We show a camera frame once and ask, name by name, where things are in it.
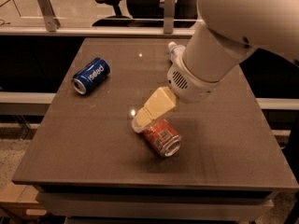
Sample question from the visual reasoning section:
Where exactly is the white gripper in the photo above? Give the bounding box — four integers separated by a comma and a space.
130, 63, 219, 133

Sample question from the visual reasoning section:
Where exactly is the red coke can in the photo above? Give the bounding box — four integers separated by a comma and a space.
143, 119, 181, 157

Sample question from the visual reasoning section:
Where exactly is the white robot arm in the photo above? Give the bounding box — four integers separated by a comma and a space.
132, 0, 299, 133

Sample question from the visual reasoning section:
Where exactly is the blue pepsi can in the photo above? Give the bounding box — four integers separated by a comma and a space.
72, 58, 110, 94

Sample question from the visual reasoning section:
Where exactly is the clear plastic water bottle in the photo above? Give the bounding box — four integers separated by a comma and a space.
168, 42, 185, 62

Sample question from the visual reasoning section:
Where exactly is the glass barrier panel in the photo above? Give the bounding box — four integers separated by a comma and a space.
0, 0, 203, 36

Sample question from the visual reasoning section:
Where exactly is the black office chair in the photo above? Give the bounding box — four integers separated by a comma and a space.
93, 0, 198, 28

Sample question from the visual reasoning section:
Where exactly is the grey table base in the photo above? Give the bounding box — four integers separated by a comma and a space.
36, 191, 274, 222

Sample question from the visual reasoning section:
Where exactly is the middle metal glass bracket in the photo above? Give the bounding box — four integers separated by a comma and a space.
164, 0, 176, 35

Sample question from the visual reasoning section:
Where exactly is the metal glass bracket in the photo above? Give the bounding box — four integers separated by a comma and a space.
37, 0, 60, 32
164, 0, 176, 35

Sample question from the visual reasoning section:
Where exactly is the left metal glass bracket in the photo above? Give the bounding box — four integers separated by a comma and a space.
37, 0, 60, 32

